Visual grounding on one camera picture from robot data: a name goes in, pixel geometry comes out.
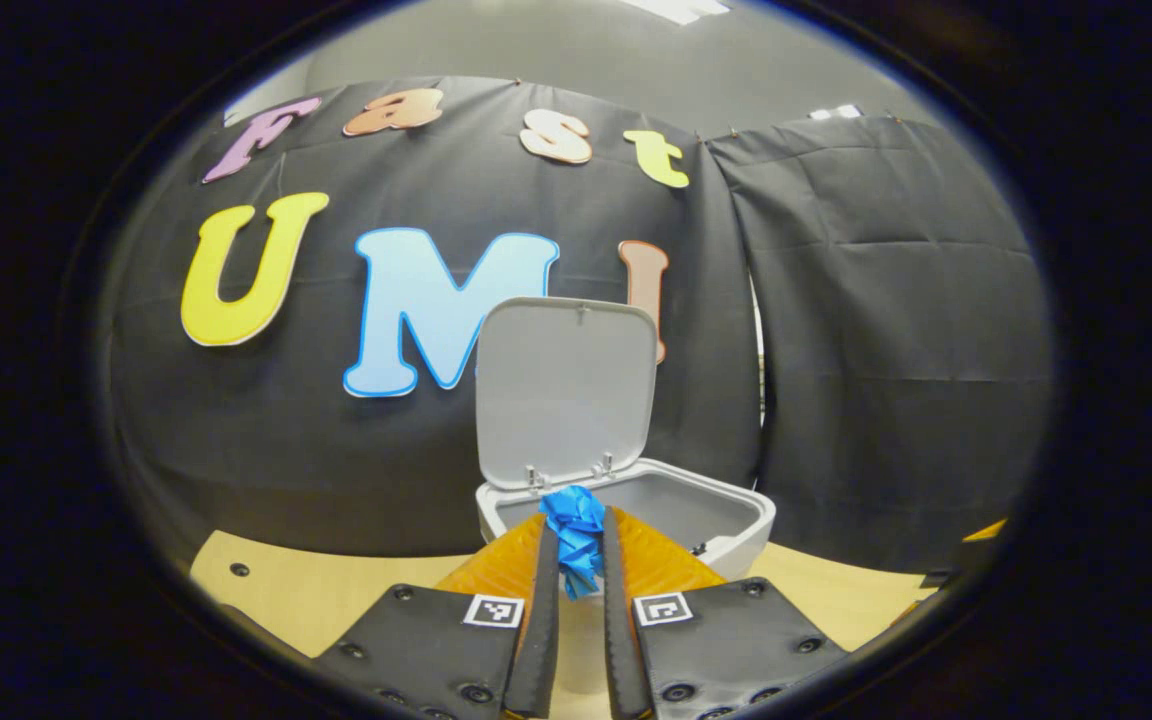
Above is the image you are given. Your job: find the grey desktop garbage bin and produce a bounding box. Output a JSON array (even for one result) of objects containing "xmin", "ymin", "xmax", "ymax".
[{"xmin": 474, "ymin": 296, "xmax": 777, "ymax": 693}]

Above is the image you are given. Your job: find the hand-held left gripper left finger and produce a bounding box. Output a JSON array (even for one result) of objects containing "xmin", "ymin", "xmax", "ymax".
[{"xmin": 311, "ymin": 512, "xmax": 562, "ymax": 720}]

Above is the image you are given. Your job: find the black backdrop cloth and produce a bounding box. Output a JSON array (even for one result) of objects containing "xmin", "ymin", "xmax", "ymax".
[{"xmin": 96, "ymin": 75, "xmax": 1055, "ymax": 578}]

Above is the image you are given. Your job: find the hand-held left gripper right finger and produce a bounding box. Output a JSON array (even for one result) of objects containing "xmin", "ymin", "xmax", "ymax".
[{"xmin": 601, "ymin": 505, "xmax": 849, "ymax": 720}]

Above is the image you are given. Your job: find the blue paper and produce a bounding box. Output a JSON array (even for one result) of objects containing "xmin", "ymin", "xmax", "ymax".
[{"xmin": 539, "ymin": 485, "xmax": 608, "ymax": 602}]

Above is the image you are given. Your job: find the wooden desktop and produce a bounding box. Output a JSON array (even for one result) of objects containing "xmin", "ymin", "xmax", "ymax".
[{"xmin": 188, "ymin": 530, "xmax": 942, "ymax": 720}]

